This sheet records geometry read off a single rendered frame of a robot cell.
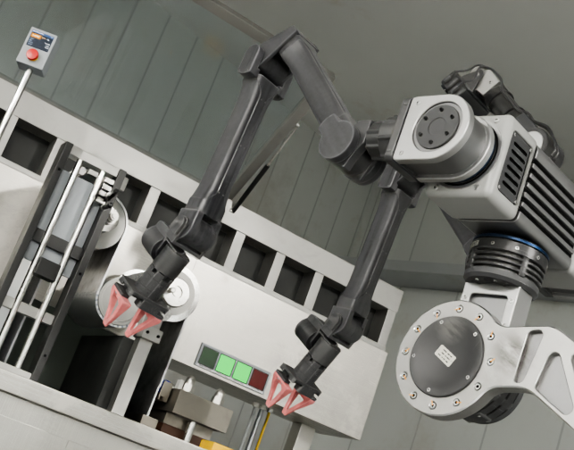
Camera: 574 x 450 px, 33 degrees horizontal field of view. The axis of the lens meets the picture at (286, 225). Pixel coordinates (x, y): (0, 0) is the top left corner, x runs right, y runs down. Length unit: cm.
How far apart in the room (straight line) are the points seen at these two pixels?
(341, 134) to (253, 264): 143
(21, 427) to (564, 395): 113
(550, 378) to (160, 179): 164
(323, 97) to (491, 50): 264
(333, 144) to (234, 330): 135
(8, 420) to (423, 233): 394
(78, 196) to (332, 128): 82
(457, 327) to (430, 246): 403
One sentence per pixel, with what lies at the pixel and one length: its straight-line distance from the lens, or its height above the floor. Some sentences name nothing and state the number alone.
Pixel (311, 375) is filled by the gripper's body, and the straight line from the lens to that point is 225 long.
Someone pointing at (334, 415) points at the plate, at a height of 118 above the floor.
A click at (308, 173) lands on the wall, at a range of 573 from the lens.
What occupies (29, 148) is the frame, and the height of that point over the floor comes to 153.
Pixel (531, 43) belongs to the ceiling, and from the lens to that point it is 430.
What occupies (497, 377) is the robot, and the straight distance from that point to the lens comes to 157.
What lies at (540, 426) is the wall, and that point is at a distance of 490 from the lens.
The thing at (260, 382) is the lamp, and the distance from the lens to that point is 300.
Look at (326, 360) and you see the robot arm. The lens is 225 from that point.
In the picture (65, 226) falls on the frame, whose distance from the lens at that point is 233.
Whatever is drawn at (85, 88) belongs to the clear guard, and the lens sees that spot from 282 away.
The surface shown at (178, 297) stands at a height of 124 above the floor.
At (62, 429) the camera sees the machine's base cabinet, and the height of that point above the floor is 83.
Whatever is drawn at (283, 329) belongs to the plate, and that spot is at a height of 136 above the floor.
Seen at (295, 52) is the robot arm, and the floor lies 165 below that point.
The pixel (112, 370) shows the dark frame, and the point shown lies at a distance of 246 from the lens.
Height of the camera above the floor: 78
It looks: 17 degrees up
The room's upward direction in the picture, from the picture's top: 20 degrees clockwise
